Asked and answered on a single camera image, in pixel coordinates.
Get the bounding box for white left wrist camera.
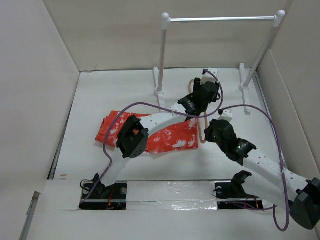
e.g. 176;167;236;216
200;67;219;85

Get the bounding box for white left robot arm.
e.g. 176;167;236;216
93;76;223;199

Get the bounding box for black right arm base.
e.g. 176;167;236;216
211;170;264;211

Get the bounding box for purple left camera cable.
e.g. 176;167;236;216
79;69;224;205

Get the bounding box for beige plastic hanger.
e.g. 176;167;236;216
187;77;210;145

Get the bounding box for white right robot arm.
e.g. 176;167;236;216
204;119;320;230

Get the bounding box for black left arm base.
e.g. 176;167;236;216
79;179;128;211

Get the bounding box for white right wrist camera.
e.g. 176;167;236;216
218;109;233;123

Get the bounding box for white clothes rack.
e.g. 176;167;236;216
152;10;286;116

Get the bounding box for orange white tie-dye trousers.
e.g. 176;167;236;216
95;110;199;155

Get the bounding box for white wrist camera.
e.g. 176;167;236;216
218;109;233;123
200;67;219;85

